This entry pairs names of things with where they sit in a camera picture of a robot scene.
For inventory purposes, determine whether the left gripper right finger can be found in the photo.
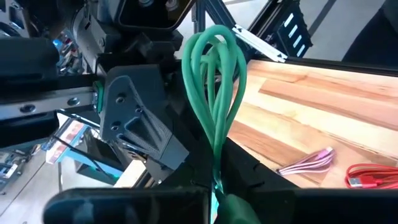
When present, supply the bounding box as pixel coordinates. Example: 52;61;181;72
221;136;398;224

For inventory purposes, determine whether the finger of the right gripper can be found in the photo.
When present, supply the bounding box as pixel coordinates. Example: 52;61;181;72
98;64;190;180

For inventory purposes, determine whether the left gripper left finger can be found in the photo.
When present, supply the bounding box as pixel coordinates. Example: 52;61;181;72
43;136;216;224

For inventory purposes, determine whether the pink USB cable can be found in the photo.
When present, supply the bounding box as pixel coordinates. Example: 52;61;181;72
275;146;336;177

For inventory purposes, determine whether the red USB cable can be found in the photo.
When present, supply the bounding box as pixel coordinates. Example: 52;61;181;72
344;163;398;190

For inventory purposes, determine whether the green USB cable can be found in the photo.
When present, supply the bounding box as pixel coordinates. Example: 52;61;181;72
181;24;262;224

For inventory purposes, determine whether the blue printed cardboard box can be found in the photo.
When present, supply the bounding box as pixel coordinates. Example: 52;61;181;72
45;119;124;181

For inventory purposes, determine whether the black aluminium table frame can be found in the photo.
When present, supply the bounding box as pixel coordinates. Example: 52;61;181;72
191;0;398;78

